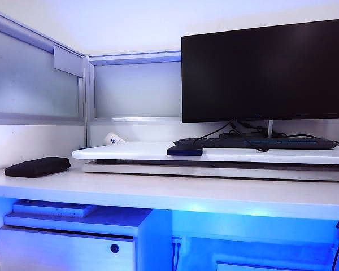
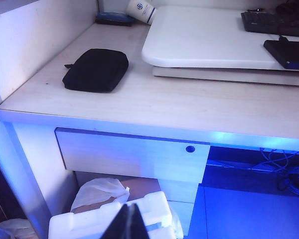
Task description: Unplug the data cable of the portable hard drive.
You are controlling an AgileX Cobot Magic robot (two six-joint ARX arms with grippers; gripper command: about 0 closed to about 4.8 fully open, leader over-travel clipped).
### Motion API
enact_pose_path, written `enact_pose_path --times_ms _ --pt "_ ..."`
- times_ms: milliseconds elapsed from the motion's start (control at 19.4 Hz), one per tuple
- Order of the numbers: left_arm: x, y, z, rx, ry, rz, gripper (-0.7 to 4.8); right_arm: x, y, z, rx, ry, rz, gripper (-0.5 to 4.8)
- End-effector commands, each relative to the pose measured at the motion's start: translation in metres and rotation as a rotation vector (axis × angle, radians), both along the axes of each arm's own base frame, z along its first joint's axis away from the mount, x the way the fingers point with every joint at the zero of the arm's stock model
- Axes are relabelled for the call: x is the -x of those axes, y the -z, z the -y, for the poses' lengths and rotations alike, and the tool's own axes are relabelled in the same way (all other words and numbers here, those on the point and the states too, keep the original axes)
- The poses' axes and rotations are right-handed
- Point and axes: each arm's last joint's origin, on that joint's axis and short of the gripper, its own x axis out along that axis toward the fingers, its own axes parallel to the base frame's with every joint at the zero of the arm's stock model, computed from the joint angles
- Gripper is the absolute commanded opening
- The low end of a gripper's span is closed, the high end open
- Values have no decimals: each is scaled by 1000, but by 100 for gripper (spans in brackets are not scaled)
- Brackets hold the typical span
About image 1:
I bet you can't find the black computer keyboard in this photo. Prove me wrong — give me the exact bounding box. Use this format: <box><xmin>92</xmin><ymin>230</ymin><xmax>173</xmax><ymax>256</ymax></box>
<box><xmin>173</xmin><ymin>136</ymin><xmax>339</xmax><ymax>151</ymax></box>

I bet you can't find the white paper cup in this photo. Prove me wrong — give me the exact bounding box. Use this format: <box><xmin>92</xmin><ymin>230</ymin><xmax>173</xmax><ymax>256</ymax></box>
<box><xmin>103</xmin><ymin>132</ymin><xmax>127</xmax><ymax>146</ymax></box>

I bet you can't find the black monitor cable bundle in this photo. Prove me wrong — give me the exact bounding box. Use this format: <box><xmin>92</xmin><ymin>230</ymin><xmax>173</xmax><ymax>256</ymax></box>
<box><xmin>219</xmin><ymin>120</ymin><xmax>268</xmax><ymax>139</ymax></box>

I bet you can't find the white drawer cabinet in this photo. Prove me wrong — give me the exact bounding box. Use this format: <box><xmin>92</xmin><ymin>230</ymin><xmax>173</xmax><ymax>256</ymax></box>
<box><xmin>0</xmin><ymin>206</ymin><xmax>173</xmax><ymax>271</ymax></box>

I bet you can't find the white desk riser board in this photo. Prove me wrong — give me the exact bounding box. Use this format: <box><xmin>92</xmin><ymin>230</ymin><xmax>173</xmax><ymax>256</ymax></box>
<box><xmin>72</xmin><ymin>141</ymin><xmax>339</xmax><ymax>166</ymax></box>

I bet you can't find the grey partition bracket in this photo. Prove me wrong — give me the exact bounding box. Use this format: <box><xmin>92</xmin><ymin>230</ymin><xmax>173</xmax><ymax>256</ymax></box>
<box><xmin>53</xmin><ymin>43</ymin><xmax>84</xmax><ymax>78</ymax></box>

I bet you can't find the flat white board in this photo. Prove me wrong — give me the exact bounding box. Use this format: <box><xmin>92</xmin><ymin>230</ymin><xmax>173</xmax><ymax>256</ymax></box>
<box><xmin>11</xmin><ymin>199</ymin><xmax>101</xmax><ymax>218</ymax></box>

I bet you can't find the frosted side partition panel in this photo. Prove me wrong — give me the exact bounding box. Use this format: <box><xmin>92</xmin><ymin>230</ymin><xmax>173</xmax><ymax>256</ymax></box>
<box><xmin>0</xmin><ymin>8</ymin><xmax>86</xmax><ymax>126</ymax></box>

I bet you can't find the black usb data cable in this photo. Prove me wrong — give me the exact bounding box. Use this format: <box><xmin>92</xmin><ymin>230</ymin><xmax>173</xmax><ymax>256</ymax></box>
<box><xmin>196</xmin><ymin>120</ymin><xmax>271</xmax><ymax>153</ymax></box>

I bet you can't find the black portable hard drive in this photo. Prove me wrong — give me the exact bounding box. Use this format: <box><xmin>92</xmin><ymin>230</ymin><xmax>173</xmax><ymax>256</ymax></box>
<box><xmin>166</xmin><ymin>146</ymin><xmax>205</xmax><ymax>156</ymax></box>

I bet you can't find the silver partition corner post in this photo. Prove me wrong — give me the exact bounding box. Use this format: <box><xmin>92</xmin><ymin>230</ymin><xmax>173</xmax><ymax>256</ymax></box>
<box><xmin>78</xmin><ymin>55</ymin><xmax>95</xmax><ymax>149</ymax></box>

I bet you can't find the grey desk riser base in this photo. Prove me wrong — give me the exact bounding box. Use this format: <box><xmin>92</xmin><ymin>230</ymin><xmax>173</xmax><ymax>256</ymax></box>
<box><xmin>81</xmin><ymin>159</ymin><xmax>339</xmax><ymax>182</ymax></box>

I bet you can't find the black fabric pouch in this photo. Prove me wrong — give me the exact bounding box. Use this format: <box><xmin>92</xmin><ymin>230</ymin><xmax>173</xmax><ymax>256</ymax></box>
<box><xmin>4</xmin><ymin>156</ymin><xmax>71</xmax><ymax>178</ymax></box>

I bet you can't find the black computer monitor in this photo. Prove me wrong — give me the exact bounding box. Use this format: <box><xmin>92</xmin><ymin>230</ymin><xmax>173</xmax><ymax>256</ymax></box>
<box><xmin>181</xmin><ymin>19</ymin><xmax>339</xmax><ymax>123</ymax></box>

